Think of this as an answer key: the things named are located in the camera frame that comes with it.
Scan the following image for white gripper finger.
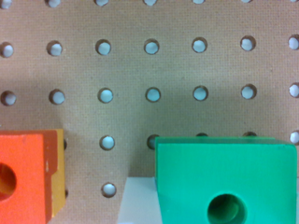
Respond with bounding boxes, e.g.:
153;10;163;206
117;177;163;224

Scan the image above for green wooden block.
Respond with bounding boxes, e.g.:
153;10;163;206
155;137;297;224

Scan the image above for yellow wooden block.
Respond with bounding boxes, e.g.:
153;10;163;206
51;129;66;217

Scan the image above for orange wooden block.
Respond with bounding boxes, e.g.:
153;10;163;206
0;130;58;224

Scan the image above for brown pegboard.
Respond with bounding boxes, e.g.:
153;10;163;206
0;0;299;224

